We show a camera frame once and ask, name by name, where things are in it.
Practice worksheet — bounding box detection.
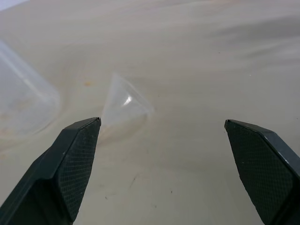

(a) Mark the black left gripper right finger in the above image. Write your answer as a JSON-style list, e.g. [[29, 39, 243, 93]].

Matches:
[[224, 119, 300, 225]]

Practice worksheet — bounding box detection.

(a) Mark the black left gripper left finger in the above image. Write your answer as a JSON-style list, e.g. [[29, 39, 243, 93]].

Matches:
[[0, 117, 102, 225]]

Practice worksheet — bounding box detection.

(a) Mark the clear plastic container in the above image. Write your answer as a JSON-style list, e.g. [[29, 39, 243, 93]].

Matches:
[[0, 39, 61, 135]]

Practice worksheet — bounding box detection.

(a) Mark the small clear plastic funnel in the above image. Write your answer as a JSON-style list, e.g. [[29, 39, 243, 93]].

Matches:
[[102, 71, 150, 127]]

